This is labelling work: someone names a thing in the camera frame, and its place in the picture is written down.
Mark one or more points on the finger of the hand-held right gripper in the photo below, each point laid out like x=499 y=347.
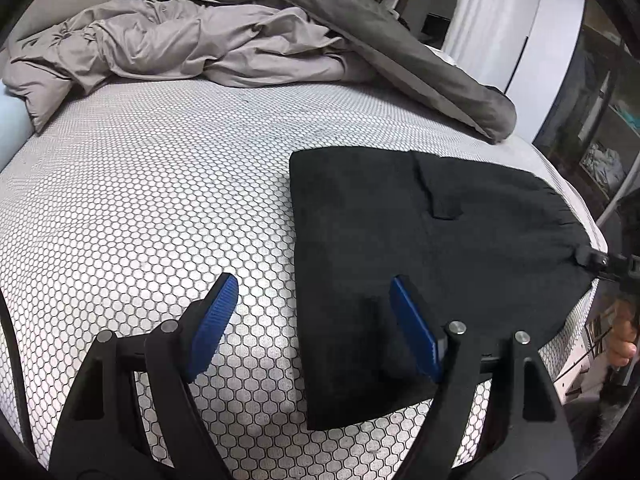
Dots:
x=592 y=261

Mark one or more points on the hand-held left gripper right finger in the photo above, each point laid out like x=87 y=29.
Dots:
x=415 y=325

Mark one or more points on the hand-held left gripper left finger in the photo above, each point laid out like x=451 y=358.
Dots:
x=215 y=325

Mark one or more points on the black pants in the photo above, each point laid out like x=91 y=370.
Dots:
x=360 y=220

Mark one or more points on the person's right hand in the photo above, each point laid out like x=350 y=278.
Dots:
x=622 y=342

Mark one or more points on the printed cardboard box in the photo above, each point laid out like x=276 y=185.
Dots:
x=595 y=332

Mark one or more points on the white curved tube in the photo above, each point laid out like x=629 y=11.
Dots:
x=617 y=192

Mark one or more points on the white honeycomb pattern mattress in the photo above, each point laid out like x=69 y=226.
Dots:
x=150 y=210

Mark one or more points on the dark glass shelf cabinet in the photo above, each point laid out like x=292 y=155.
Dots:
x=595 y=85

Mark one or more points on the white wardrobe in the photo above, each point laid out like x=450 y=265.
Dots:
x=500 y=25

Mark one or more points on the grey two-tone duvet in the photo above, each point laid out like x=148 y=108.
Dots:
x=150 y=45

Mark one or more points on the light blue bed frame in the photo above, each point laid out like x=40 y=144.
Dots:
x=10 y=125

